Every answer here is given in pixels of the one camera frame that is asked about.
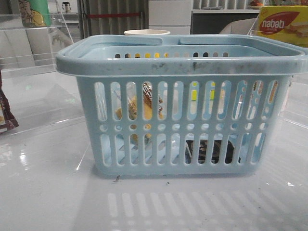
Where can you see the packaged bread clear wrapper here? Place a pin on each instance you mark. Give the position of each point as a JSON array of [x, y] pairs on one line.
[[133, 107]]

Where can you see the black tissue pack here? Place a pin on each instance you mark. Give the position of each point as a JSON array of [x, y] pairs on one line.
[[189, 148]]

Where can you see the light blue plastic basket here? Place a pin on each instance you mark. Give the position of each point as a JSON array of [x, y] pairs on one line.
[[213, 87]]

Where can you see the white paper cup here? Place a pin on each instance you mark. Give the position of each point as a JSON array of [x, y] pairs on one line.
[[146, 32]]

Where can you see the white cabinet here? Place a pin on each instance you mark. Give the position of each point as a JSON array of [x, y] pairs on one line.
[[171, 15]]

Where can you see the clear acrylic left shelf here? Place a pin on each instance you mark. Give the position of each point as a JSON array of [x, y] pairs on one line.
[[38, 95]]

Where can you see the brown snack bag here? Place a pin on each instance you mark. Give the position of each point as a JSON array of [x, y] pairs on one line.
[[7, 119]]

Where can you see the green cartoon snack can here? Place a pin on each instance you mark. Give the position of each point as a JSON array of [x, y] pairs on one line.
[[34, 13]]

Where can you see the yellow nabati wafer box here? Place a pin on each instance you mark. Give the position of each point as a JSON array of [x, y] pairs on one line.
[[284, 23]]

